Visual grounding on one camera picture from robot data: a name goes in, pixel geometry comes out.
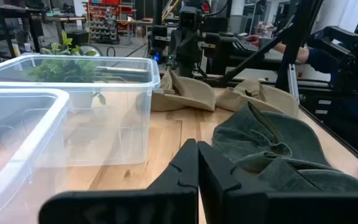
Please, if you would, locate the beige cap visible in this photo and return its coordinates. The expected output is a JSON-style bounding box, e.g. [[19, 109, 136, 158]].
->
[[215, 78, 300, 118], [150, 69, 218, 113]]

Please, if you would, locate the silver aluminium frame post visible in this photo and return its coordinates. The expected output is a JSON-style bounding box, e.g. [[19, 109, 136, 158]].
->
[[287, 63, 301, 104]]

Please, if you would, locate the black cabinet with white labels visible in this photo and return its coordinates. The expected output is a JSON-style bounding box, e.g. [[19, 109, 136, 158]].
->
[[298, 87, 358, 162]]

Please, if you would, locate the black machine housing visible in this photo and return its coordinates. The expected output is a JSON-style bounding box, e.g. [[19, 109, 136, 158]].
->
[[305, 25, 358, 95]]

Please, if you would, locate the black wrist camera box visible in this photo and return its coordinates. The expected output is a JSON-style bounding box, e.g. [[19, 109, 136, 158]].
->
[[178, 6, 204, 29]]

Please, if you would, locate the dark wooden desk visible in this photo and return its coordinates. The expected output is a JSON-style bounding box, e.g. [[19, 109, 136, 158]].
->
[[0, 5, 87, 54]]

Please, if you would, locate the dark green cap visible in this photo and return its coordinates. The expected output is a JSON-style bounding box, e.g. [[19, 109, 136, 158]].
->
[[211, 102, 358, 192]]

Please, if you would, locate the potted green leafy plant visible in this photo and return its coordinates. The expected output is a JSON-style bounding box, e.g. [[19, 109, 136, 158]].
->
[[26, 29, 109, 110]]

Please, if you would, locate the black control box blue light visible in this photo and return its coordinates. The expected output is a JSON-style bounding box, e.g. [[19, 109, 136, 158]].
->
[[149, 24, 170, 65]]

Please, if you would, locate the person's hand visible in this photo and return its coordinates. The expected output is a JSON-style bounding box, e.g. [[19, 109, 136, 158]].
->
[[246, 34, 261, 46]]

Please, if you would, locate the person's forearm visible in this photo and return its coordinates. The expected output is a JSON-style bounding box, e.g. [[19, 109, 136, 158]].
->
[[273, 42, 333, 75]]

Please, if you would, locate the clear plastic storage bin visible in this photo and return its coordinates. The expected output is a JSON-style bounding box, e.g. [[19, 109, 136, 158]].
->
[[0, 88, 71, 224], [0, 54, 162, 167]]

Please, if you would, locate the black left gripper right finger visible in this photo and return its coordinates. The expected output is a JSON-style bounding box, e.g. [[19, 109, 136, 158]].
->
[[198, 141, 358, 224]]

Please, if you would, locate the black keyboard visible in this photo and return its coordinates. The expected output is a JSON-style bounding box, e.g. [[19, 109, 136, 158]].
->
[[232, 40, 259, 54]]

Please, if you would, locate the red shelf with parts bins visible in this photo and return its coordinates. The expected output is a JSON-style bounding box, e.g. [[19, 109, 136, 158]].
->
[[86, 0, 137, 45]]

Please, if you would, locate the black metal frame strut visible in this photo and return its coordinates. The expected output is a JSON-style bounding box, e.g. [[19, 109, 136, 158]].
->
[[210, 0, 324, 91]]

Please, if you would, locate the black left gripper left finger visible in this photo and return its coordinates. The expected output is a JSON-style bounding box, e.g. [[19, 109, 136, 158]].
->
[[39, 138, 200, 224]]

